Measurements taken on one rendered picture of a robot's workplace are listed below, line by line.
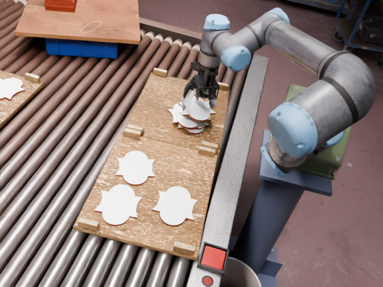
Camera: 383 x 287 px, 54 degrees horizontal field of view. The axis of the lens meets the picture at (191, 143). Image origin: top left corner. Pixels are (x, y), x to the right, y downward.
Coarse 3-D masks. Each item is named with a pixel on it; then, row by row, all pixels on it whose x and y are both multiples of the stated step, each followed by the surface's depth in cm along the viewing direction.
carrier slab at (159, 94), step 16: (160, 80) 159; (176, 80) 161; (144, 96) 149; (160, 96) 151; (176, 96) 152; (224, 96) 158; (144, 112) 142; (160, 112) 144; (224, 112) 150; (144, 128) 136; (160, 128) 137; (176, 128) 138; (208, 128) 141; (176, 144) 132; (192, 144) 133
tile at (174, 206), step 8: (160, 192) 114; (168, 192) 115; (176, 192) 115; (184, 192) 116; (160, 200) 112; (168, 200) 113; (176, 200) 113; (184, 200) 113; (192, 200) 114; (160, 208) 110; (168, 208) 110; (176, 208) 111; (184, 208) 111; (192, 208) 112; (160, 216) 108; (168, 216) 108; (176, 216) 109; (184, 216) 109; (192, 216) 110; (168, 224) 107; (176, 224) 107
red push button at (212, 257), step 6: (204, 252) 103; (210, 252) 104; (216, 252) 104; (222, 252) 104; (204, 258) 102; (210, 258) 102; (216, 258) 103; (222, 258) 103; (204, 264) 101; (210, 264) 101; (216, 264) 101; (222, 264) 102
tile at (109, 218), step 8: (120, 184) 114; (104, 192) 111; (112, 192) 112; (120, 192) 112; (128, 192) 112; (104, 200) 109; (112, 200) 109; (120, 200) 110; (128, 200) 110; (136, 200) 111; (96, 208) 107; (104, 208) 107; (112, 208) 107; (120, 208) 108; (128, 208) 108; (104, 216) 105; (112, 216) 106; (120, 216) 106; (128, 216) 106; (136, 216) 107; (112, 224) 104; (120, 224) 105
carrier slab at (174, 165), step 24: (120, 144) 128; (144, 144) 130; (168, 144) 131; (168, 168) 123; (192, 168) 125; (96, 192) 112; (144, 192) 114; (192, 192) 117; (96, 216) 106; (144, 216) 108; (120, 240) 103; (144, 240) 102; (168, 240) 104; (192, 240) 105
